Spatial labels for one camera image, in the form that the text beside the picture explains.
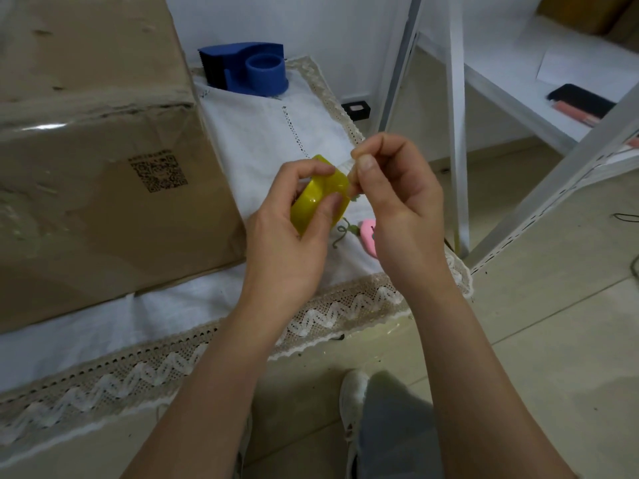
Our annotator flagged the pink utility knife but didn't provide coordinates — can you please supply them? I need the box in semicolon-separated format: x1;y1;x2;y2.
359;219;380;258

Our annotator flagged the black smartphone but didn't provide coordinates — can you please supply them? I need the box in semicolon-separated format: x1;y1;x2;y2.
546;83;617;119

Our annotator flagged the white paper sheet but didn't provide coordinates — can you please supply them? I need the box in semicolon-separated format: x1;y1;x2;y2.
536;49;639;102

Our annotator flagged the pink pen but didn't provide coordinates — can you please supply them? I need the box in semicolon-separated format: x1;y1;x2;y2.
551;99;602;126

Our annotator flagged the person's grey trouser leg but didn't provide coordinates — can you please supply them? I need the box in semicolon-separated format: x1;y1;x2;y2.
356;371;445;479

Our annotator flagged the person's right forearm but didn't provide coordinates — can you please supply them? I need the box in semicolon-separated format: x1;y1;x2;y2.
399;274;582;479

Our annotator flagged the large brown cardboard box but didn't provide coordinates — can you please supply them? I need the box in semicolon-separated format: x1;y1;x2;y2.
0;0;248;335

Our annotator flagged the black wall socket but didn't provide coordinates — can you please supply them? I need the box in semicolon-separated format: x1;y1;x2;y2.
341;100;371;121

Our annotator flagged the white lace-trimmed tablecloth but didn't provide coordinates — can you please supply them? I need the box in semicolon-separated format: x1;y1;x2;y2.
0;56;474;469

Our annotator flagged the person's left hand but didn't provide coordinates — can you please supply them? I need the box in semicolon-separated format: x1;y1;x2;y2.
240;158;349;321

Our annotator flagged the yellow tape roll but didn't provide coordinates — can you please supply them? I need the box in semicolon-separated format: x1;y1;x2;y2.
291;154;358;236

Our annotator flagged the white metal shelf rack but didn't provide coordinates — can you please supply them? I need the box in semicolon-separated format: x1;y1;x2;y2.
377;0;639;275

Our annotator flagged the white sneaker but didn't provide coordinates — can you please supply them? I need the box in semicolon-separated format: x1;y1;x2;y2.
339;370;371;479

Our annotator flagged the small brown cardboard box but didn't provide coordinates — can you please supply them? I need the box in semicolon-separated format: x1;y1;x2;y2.
536;0;639;36

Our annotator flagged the blue tape dispenser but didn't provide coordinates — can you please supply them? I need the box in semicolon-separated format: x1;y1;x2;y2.
198;42;290;97

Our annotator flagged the person's left forearm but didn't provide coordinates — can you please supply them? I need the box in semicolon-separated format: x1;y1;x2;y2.
120;294;313;479

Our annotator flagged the person's right hand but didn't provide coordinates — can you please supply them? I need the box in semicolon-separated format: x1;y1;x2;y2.
351;133;453;296

